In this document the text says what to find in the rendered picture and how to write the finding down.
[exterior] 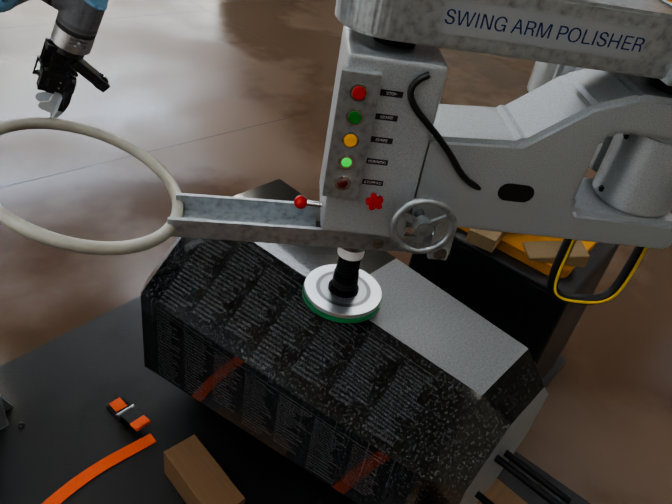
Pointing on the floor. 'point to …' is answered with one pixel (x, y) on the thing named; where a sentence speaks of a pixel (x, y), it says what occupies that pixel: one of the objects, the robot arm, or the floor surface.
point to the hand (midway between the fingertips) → (55, 115)
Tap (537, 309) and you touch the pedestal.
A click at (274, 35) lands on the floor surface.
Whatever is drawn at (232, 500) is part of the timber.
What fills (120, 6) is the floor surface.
